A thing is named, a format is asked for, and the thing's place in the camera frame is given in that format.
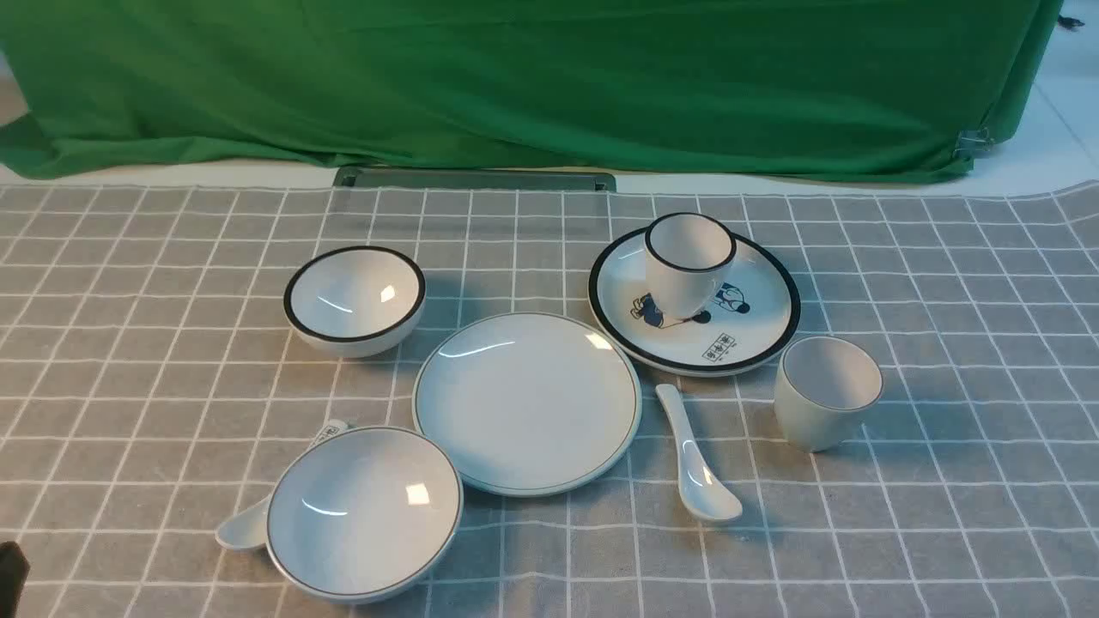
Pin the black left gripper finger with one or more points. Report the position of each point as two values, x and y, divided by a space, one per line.
14 571

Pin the thin-rimmed white bowl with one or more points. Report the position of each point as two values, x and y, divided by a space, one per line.
364 516

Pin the plain white ceramic spoon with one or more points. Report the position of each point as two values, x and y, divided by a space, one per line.
701 492

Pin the plain white cup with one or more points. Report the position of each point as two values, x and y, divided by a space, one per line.
823 391

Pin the white spoon with lettering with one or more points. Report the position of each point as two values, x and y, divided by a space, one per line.
246 530

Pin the grey checkered tablecloth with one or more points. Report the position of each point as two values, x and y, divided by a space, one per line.
152 387

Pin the black-rimmed white bowl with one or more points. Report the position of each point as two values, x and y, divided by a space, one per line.
358 301

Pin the thin-rimmed white plate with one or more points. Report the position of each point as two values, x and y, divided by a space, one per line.
528 404

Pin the black-rimmed white cup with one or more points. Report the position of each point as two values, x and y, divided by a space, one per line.
686 259

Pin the black-rimmed illustrated plate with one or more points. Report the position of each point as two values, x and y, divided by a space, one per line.
750 320

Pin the green backdrop cloth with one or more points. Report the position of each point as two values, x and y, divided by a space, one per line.
874 91

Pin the metal clip on backdrop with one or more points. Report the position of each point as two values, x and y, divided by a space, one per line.
974 143

